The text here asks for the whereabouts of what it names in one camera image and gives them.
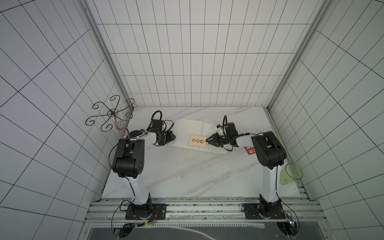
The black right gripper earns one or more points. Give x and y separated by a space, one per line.
219 139

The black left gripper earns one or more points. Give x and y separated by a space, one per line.
170 138

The cream patterned photo card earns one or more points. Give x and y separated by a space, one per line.
197 141

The white photo album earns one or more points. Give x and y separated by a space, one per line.
192 134

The red photo card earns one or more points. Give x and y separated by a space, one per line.
250 150

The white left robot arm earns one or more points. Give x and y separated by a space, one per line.
129 160

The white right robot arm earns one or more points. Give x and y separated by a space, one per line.
270 154

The clear green glass cup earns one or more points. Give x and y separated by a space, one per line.
290 173

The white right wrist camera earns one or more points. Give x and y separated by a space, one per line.
221 130

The copper wire jewelry stand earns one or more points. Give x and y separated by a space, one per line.
113 117

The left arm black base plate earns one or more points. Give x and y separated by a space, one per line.
146 212

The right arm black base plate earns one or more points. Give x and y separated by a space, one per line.
263 211

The aluminium mounting rail frame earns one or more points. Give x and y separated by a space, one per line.
205 212

